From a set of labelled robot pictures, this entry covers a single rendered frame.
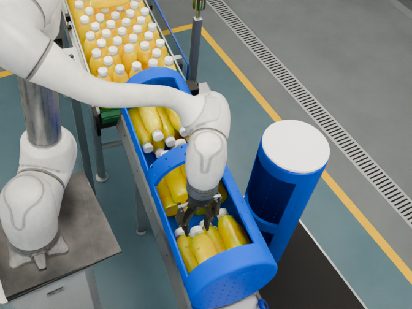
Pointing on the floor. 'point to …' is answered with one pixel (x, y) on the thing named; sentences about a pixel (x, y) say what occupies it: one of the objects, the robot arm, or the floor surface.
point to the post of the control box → (83, 141)
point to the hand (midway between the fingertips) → (196, 225)
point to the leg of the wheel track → (139, 211)
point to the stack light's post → (195, 48)
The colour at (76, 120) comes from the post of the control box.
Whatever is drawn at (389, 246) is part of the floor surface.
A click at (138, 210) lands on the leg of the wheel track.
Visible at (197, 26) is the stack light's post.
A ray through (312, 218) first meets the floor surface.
